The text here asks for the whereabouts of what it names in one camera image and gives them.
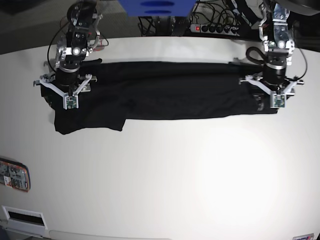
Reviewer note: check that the left gripper with bracket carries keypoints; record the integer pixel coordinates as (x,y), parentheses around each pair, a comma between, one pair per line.
(272,81)

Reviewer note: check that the right gripper with bracket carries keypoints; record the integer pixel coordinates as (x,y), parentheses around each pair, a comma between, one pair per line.
(62,90)

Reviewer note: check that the black T-shirt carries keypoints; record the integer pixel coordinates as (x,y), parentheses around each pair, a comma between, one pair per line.
(161,91)

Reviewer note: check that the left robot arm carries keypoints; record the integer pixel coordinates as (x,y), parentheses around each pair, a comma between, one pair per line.
(278,47)

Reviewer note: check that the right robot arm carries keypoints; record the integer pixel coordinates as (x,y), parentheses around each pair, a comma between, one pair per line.
(81,38)

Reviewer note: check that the white power strip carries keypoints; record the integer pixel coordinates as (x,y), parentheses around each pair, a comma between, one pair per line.
(217,29)

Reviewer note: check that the black device behind table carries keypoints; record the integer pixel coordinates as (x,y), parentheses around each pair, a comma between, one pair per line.
(243,13)

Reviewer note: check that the blue plastic stand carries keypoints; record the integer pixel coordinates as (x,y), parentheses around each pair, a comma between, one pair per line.
(154,8)

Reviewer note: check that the orange clear parts box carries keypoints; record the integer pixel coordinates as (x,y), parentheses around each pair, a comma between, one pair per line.
(15,175)

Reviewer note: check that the sticker at table edge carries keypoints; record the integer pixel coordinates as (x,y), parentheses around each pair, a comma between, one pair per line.
(309,236)

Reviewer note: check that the white table cable slot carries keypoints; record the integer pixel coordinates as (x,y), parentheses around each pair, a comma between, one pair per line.
(16,215)

